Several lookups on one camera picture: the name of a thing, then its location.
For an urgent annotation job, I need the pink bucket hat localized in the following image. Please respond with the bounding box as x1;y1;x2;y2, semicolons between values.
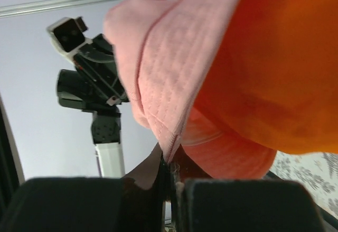
104;0;276;179

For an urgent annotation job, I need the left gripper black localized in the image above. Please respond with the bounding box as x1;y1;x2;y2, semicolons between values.
73;34;129;106

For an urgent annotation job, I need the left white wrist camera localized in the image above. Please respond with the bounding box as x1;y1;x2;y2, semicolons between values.
46;16;92;62

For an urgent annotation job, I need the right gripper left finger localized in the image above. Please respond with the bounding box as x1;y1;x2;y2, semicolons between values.
1;177;161;231

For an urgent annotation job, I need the orange bucket hat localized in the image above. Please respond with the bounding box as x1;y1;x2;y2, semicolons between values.
195;0;337;154

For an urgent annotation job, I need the aluminium rail frame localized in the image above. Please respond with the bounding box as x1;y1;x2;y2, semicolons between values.
1;0;118;18

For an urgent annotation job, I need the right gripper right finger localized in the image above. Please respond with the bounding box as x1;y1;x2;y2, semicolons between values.
171;164;326;231

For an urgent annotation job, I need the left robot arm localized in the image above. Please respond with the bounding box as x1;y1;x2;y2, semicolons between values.
57;34;129;178

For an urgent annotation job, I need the floral table mat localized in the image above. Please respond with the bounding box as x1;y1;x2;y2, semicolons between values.
270;152;338;218

